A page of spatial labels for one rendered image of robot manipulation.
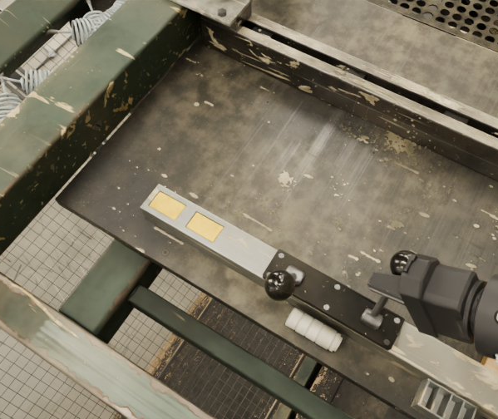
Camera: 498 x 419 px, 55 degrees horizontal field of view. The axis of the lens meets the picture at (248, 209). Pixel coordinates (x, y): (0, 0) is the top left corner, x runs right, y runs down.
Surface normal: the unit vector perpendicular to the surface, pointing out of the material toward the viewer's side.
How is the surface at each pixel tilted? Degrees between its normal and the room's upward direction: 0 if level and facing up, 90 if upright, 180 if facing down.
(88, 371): 57
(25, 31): 90
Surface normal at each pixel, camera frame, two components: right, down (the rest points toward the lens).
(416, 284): -0.70, 0.09
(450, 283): -0.47, -0.63
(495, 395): 0.00, -0.45
